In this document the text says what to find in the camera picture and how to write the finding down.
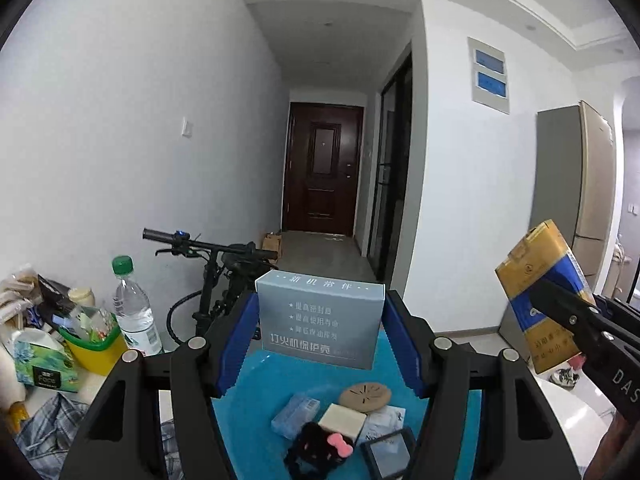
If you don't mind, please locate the green tissue box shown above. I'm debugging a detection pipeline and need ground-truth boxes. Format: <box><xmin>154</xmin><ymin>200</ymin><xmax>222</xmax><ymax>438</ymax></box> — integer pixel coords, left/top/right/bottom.
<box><xmin>14</xmin><ymin>330</ymin><xmax>81</xmax><ymax>393</ymax></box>

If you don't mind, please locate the black electric scooter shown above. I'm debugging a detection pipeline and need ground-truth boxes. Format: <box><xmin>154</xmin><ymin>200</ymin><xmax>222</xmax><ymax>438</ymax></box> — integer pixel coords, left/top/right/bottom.
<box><xmin>141</xmin><ymin>227</ymin><xmax>281</xmax><ymax>356</ymax></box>

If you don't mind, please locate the light blue patterned packet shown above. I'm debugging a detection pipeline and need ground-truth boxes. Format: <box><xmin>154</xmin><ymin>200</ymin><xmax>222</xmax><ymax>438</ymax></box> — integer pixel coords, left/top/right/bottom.
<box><xmin>271</xmin><ymin>393</ymin><xmax>321</xmax><ymax>436</ymax></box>

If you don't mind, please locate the white packet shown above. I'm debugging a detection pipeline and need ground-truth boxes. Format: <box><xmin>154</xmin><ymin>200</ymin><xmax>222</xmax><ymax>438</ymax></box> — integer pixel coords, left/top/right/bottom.
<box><xmin>356</xmin><ymin>405</ymin><xmax>407</xmax><ymax>446</ymax></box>

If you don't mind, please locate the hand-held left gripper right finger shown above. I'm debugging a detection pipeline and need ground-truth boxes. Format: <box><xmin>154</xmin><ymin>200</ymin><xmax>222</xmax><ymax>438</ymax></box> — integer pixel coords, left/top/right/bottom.
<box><xmin>382</xmin><ymin>290</ymin><xmax>583</xmax><ymax>480</ymax></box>

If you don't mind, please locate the black framed glass door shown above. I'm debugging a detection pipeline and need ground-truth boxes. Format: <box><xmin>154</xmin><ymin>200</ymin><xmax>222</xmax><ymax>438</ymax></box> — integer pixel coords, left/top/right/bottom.
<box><xmin>367</xmin><ymin>52</ymin><xmax>413</xmax><ymax>283</ymax></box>

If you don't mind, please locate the blue plaid cloth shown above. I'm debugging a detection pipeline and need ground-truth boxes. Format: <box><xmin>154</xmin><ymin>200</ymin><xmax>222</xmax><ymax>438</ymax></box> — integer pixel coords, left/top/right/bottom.
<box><xmin>12</xmin><ymin>392</ymin><xmax>181</xmax><ymax>480</ymax></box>

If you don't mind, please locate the round wooden coaster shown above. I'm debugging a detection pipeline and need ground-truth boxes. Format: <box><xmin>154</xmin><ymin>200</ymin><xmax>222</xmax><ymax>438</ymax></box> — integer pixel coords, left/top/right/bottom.
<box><xmin>338</xmin><ymin>381</ymin><xmax>392</xmax><ymax>413</ymax></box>

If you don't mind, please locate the white and orange box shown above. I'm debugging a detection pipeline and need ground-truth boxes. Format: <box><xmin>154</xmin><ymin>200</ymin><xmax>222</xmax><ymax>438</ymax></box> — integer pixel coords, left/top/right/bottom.
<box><xmin>318</xmin><ymin>402</ymin><xmax>366</xmax><ymax>443</ymax></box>

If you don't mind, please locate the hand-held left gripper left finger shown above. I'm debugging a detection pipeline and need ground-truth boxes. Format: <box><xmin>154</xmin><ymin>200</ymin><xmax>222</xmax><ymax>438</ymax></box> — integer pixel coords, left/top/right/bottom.
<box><xmin>59</xmin><ymin>290</ymin><xmax>261</xmax><ymax>480</ymax></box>

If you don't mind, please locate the bunch of small sachets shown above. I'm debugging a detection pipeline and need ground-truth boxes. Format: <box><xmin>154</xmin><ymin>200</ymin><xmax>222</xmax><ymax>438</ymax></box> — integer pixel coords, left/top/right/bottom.
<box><xmin>62</xmin><ymin>305</ymin><xmax>118</xmax><ymax>343</ymax></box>

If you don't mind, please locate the yellow and blue carton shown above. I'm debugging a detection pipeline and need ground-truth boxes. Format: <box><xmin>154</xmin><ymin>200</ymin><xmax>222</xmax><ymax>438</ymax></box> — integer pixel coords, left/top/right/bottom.
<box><xmin>495</xmin><ymin>219</ymin><xmax>598</xmax><ymax>375</ymax></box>

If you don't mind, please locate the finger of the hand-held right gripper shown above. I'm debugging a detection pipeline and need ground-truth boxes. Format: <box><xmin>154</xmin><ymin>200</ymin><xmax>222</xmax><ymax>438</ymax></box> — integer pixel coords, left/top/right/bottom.
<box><xmin>529</xmin><ymin>277</ymin><xmax>609</xmax><ymax>354</ymax></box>

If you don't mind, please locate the yellow plastic container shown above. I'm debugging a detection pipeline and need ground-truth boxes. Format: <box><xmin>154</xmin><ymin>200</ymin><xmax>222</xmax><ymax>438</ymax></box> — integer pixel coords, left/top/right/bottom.
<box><xmin>59</xmin><ymin>305</ymin><xmax>130</xmax><ymax>377</ymax></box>

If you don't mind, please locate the person's right hand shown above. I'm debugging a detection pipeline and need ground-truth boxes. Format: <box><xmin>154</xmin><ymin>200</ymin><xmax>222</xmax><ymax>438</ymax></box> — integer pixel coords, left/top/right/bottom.
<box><xmin>582</xmin><ymin>409</ymin><xmax>640</xmax><ymax>480</ymax></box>

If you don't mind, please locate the yellow packet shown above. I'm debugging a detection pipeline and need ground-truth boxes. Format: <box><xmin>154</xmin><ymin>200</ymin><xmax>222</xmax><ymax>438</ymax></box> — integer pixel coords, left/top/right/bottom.
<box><xmin>6</xmin><ymin>402</ymin><xmax>28</xmax><ymax>433</ymax></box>

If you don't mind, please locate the pink bow hair clip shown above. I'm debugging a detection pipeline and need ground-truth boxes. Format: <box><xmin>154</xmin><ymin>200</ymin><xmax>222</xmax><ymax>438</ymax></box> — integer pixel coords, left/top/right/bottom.
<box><xmin>326</xmin><ymin>434</ymin><xmax>354</xmax><ymax>459</ymax></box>

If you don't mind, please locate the dark brown door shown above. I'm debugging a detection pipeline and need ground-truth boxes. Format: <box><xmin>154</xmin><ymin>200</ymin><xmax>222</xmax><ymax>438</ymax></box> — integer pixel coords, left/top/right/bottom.
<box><xmin>281</xmin><ymin>101</ymin><xmax>364</xmax><ymax>237</ymax></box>

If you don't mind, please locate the black snack bag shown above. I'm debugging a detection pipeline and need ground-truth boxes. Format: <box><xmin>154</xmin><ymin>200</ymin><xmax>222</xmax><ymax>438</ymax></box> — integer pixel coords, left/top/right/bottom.
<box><xmin>37</xmin><ymin>275</ymin><xmax>73</xmax><ymax>311</ymax></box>

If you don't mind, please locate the black fluffy scrunchie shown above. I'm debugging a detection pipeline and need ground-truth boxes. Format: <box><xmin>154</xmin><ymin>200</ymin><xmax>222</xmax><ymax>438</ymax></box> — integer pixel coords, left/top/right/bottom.
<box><xmin>284</xmin><ymin>421</ymin><xmax>356</xmax><ymax>480</ymax></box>

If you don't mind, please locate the grey-blue cardboard box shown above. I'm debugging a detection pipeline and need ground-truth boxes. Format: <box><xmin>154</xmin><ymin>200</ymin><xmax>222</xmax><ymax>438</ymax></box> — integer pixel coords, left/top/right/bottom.
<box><xmin>255</xmin><ymin>269</ymin><xmax>386</xmax><ymax>371</ymax></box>

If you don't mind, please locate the blue plastic basin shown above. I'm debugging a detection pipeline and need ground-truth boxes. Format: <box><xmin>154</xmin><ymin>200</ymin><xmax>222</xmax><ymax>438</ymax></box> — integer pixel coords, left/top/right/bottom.
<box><xmin>210</xmin><ymin>327</ymin><xmax>483</xmax><ymax>480</ymax></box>

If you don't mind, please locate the clear water bottle green cap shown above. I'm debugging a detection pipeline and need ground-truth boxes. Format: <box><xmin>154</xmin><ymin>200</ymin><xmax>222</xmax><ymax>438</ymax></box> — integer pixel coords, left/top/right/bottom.
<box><xmin>111</xmin><ymin>256</ymin><xmax>163</xmax><ymax>356</ymax></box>

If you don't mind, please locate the cream capped bottle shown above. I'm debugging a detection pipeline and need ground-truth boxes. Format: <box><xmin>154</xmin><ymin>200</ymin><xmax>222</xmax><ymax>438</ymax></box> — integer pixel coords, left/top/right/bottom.
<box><xmin>67</xmin><ymin>287</ymin><xmax>96</xmax><ymax>309</ymax></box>

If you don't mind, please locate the beige refrigerator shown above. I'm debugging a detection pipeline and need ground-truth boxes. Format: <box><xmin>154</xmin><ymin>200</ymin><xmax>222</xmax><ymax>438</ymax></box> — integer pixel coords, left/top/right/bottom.
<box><xmin>500</xmin><ymin>100</ymin><xmax>618</xmax><ymax>361</ymax></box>

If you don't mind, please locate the clear snack bag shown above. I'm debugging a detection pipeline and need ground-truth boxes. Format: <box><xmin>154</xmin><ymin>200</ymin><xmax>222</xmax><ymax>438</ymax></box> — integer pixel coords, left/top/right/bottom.
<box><xmin>0</xmin><ymin>269</ymin><xmax>41</xmax><ymax>313</ymax></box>

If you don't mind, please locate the grey wall panel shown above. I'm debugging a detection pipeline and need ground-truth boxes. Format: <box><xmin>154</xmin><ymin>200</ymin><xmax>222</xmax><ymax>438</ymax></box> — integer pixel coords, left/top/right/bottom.
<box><xmin>468</xmin><ymin>36</ymin><xmax>511</xmax><ymax>115</ymax></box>

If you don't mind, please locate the black framed tablet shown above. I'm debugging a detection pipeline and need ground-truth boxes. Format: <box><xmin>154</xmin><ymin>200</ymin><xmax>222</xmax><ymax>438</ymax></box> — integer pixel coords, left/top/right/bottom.
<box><xmin>360</xmin><ymin>427</ymin><xmax>417</xmax><ymax>480</ymax></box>

